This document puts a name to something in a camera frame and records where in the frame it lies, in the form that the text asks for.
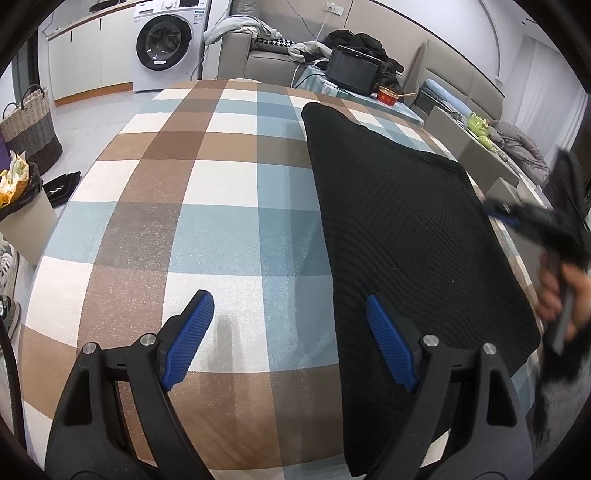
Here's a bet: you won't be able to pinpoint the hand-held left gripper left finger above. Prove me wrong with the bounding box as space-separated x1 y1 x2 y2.
45 289 216 480

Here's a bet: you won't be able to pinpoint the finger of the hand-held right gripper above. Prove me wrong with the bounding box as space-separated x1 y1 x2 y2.
484 200 525 230

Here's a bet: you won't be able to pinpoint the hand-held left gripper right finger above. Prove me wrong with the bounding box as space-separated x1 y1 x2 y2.
364 294 533 480

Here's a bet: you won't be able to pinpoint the black knit sweater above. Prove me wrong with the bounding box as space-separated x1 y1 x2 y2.
301 102 542 479

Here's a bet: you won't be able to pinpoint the person's right forearm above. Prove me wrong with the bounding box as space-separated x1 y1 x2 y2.
530 339 591 446

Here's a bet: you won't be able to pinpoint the pile of black clothes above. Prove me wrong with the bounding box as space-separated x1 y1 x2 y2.
325 29 406 94

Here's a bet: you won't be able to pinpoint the person's right hand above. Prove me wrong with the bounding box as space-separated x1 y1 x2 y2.
537 255 591 341

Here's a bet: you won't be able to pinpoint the low grey box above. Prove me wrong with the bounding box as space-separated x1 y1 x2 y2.
484 176 551 209

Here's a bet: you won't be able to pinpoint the grey duvet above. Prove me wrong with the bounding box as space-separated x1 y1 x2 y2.
484 120 553 186

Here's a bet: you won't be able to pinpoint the green plush toy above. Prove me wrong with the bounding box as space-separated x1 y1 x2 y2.
465 113 493 145

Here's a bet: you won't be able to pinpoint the tall grey box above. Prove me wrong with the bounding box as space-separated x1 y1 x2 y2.
424 110 505 191

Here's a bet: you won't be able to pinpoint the plaid table blanket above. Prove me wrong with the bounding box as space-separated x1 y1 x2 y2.
18 78 555 472

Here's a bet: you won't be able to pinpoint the white curtains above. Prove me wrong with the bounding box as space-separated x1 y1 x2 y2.
518 36 588 154

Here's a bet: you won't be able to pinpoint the blue pillow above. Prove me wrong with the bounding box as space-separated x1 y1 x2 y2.
423 78 475 119

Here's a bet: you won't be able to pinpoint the small table with teal cloth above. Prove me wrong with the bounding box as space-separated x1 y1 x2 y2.
291 64 426 128

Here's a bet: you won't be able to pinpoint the grey upholstered bed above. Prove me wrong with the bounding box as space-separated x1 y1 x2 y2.
406 38 555 188

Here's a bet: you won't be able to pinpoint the white sneakers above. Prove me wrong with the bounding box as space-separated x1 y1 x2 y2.
0 244 22 343

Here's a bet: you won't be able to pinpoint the beige trash bin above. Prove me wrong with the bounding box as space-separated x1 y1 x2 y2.
0 154 59 267

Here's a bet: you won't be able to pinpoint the black floor tray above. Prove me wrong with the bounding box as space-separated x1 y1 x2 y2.
42 171 82 209

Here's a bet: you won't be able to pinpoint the black electric cooker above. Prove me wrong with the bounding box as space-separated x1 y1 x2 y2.
325 44 382 97

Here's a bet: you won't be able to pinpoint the white crumpled cloth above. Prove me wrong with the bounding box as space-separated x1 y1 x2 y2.
288 41 334 64

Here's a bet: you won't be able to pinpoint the grey sofa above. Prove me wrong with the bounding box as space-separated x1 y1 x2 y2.
219 0 334 89

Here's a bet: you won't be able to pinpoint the houndstooth pillow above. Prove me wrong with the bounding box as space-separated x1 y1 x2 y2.
252 36 299 50

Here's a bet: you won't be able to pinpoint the white kitchen base cabinets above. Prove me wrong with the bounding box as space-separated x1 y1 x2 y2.
45 8 140 105

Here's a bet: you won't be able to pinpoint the white washing machine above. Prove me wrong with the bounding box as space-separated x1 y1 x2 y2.
133 0 213 92

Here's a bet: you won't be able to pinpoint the light grey garment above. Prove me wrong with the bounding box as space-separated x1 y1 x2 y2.
202 13 283 45

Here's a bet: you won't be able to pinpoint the black cable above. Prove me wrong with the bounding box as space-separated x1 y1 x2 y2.
0 318 27 454

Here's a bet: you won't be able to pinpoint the woven basket with handles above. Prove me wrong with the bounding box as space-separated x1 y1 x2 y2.
0 84 64 165

